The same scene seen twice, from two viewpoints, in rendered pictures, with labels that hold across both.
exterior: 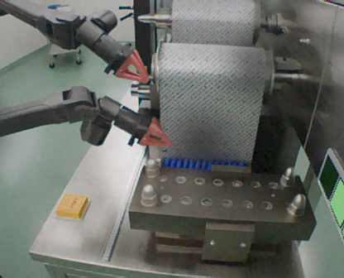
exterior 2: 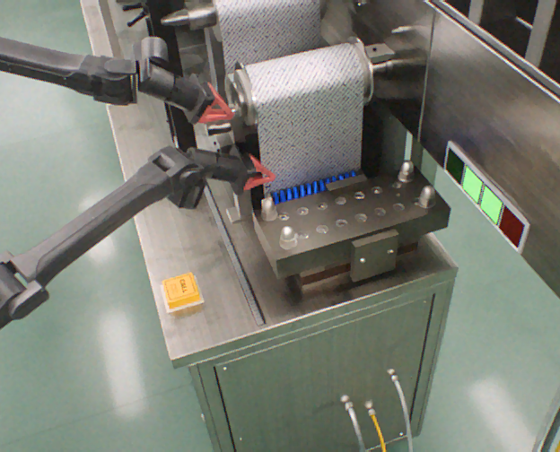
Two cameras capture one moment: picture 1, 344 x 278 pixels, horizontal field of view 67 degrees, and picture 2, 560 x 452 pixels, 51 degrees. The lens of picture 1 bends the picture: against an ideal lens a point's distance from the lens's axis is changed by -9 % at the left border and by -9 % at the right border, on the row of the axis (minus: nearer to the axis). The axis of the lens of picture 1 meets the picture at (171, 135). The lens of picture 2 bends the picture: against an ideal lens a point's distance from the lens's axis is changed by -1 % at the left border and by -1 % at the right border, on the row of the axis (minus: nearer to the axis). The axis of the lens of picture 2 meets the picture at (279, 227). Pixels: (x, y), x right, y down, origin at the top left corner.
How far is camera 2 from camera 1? 0.68 m
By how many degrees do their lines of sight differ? 22
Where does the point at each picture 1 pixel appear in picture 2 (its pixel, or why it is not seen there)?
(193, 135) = (297, 160)
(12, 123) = (116, 219)
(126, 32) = not seen: outside the picture
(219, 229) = (367, 243)
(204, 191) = (333, 214)
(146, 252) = (296, 299)
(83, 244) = (227, 321)
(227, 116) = (330, 129)
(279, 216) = (414, 212)
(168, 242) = (313, 280)
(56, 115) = (162, 191)
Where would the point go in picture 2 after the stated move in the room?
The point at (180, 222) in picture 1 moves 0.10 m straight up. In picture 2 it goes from (328, 252) to (327, 216)
